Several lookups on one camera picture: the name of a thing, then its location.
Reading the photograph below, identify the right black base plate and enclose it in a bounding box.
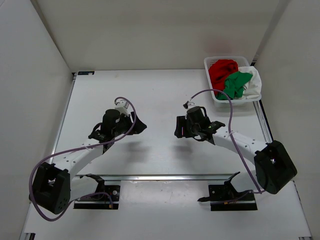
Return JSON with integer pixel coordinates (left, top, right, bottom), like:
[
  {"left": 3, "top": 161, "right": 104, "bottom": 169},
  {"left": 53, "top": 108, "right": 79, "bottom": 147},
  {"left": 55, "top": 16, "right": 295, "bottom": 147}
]
[{"left": 208, "top": 184, "right": 258, "bottom": 212}]

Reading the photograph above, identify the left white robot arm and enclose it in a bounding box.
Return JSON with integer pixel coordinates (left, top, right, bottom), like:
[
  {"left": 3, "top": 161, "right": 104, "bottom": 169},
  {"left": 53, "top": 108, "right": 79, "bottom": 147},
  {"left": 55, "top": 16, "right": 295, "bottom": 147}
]
[{"left": 29, "top": 109, "right": 147, "bottom": 215}]

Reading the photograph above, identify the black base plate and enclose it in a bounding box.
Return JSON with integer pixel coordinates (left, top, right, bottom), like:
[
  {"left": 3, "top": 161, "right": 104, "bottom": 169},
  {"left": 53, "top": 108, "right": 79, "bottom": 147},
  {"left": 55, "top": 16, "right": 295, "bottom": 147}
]
[
  {"left": 73, "top": 181, "right": 121, "bottom": 210},
  {"left": 208, "top": 184, "right": 258, "bottom": 212}
]

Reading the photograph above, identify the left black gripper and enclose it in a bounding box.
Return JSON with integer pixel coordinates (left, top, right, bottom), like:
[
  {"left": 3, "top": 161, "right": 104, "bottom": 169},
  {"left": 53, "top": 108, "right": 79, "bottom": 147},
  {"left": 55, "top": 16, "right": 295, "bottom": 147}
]
[{"left": 112, "top": 111, "right": 147, "bottom": 137}]

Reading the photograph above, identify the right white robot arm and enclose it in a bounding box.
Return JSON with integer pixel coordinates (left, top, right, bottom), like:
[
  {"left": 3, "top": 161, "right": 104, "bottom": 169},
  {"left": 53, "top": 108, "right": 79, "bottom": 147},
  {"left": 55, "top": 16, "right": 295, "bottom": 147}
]
[{"left": 174, "top": 106, "right": 298, "bottom": 204}]

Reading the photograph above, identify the red t shirt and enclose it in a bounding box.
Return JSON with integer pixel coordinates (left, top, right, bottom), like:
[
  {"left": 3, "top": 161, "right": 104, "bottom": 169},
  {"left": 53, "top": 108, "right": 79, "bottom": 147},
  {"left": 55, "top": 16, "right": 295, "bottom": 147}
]
[{"left": 208, "top": 59, "right": 239, "bottom": 91}]

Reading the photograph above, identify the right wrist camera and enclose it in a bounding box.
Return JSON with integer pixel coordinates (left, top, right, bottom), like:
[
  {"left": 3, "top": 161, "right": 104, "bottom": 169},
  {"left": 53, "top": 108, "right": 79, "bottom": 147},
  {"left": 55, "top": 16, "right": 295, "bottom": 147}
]
[{"left": 183, "top": 99, "right": 195, "bottom": 109}]

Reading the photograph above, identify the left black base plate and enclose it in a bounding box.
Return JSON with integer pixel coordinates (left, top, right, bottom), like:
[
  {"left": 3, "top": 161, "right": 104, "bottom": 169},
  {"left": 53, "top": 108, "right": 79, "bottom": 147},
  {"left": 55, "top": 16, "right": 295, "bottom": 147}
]
[{"left": 73, "top": 181, "right": 121, "bottom": 210}]

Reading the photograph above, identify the white t shirt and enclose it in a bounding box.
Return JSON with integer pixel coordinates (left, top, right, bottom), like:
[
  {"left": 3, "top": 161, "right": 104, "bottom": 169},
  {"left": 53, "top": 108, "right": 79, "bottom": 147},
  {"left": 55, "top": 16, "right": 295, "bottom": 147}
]
[{"left": 238, "top": 66, "right": 262, "bottom": 101}]

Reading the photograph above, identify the green t shirt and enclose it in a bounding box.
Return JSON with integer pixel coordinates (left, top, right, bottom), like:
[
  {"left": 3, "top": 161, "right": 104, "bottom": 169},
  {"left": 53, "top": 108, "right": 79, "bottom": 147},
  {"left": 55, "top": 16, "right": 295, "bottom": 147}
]
[{"left": 215, "top": 71, "right": 254, "bottom": 101}]

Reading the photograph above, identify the dark table label sticker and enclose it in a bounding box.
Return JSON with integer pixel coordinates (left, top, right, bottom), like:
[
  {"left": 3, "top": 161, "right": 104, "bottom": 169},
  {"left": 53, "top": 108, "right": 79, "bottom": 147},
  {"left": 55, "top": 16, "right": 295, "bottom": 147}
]
[{"left": 77, "top": 71, "right": 95, "bottom": 76}]

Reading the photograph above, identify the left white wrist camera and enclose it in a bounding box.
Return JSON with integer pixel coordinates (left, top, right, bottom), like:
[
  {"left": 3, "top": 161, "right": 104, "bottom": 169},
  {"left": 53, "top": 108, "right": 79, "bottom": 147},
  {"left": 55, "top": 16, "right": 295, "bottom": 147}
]
[{"left": 114, "top": 98, "right": 130, "bottom": 117}]

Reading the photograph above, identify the white plastic basket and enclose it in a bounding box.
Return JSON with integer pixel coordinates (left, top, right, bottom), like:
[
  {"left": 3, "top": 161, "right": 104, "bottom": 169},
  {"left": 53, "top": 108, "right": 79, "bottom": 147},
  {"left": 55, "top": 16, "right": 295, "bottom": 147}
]
[{"left": 204, "top": 56, "right": 259, "bottom": 107}]

